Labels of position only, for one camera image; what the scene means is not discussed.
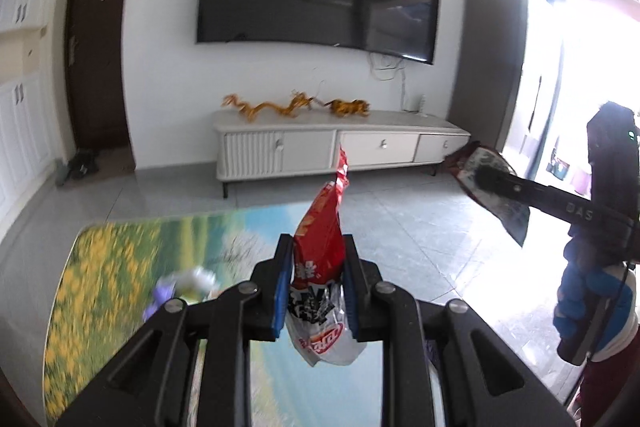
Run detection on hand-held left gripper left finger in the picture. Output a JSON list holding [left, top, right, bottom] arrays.
[[55, 234, 296, 427]]

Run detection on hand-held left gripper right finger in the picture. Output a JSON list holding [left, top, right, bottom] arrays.
[[341, 234, 576, 427]]

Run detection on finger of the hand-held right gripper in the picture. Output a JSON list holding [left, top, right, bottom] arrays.
[[473, 165, 635, 240]]

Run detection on dark red white-label packet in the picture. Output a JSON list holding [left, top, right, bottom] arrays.
[[442, 142, 531, 248]]

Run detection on red snack bag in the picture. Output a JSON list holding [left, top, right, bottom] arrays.
[[285, 146, 368, 368]]

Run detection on person's right hand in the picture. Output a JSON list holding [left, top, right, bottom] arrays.
[[554, 237, 640, 360]]

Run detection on white plastic bag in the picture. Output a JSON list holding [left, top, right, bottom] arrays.
[[170, 267, 219, 303]]

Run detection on purple plastic bag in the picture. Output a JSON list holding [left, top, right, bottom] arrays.
[[142, 282, 177, 323]]

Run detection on white television cabinet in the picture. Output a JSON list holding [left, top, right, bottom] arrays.
[[210, 109, 472, 198]]

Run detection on tall grey cabinet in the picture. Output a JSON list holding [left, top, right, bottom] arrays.
[[447, 0, 531, 150]]

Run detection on orange dragon figurine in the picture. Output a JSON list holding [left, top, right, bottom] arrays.
[[221, 92, 321, 124]]

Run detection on landscape printed table cover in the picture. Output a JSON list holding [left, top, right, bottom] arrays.
[[42, 202, 436, 427]]

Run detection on orange tiger figurine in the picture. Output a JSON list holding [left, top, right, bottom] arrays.
[[324, 99, 372, 118]]

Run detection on person's dark red clothing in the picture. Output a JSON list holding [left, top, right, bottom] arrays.
[[575, 322, 640, 418]]

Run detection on black shoes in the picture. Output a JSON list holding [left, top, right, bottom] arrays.
[[65, 148, 100, 182]]

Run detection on dark brown door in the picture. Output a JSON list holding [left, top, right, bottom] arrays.
[[64, 0, 137, 152]]

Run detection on white wall cabinet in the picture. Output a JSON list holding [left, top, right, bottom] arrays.
[[0, 0, 68, 228]]

